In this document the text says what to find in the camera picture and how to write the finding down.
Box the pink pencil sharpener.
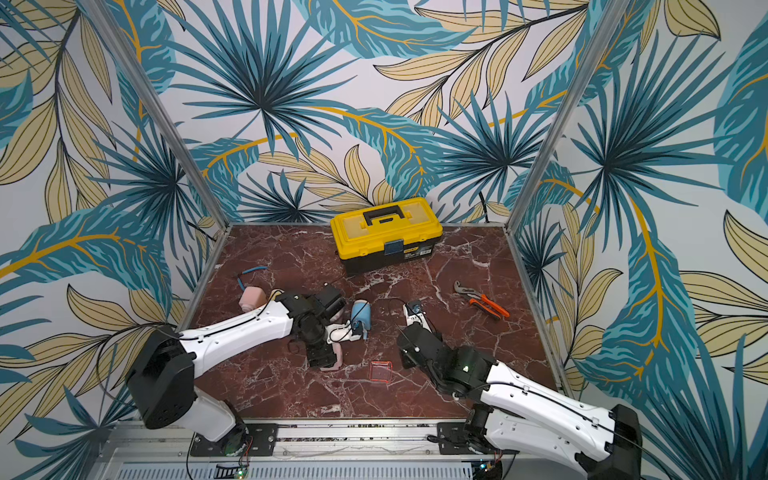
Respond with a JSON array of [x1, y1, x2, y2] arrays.
[[320, 343, 343, 372], [239, 286, 268, 313]]

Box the pink transparent tray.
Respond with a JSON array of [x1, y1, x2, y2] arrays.
[[368, 361, 393, 384]]

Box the blue pencil sharpener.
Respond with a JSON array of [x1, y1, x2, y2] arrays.
[[350, 299, 372, 340]]

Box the pink pencil sharpener front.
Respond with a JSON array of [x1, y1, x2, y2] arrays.
[[239, 286, 268, 313]]

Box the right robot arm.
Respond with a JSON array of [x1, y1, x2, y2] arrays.
[[397, 323, 643, 479]]

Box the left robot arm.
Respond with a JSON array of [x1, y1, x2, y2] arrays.
[[125, 284, 346, 455]]

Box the yellow black toolbox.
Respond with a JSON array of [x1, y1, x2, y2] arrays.
[[330, 198, 443, 276]]

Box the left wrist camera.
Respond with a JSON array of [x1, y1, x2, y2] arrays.
[[326, 322, 367, 344]]

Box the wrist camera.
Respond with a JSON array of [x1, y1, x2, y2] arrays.
[[403, 300, 431, 331], [326, 322, 367, 344]]

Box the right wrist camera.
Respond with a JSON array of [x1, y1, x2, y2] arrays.
[[403, 300, 431, 331]]

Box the orange handled pliers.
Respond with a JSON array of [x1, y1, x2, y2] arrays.
[[454, 281, 510, 320]]

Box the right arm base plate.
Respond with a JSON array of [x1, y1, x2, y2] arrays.
[[437, 422, 481, 455]]

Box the aluminium front rail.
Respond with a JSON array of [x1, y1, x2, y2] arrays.
[[87, 418, 583, 479]]

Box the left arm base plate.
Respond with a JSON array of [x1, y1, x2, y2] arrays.
[[190, 422, 278, 457]]

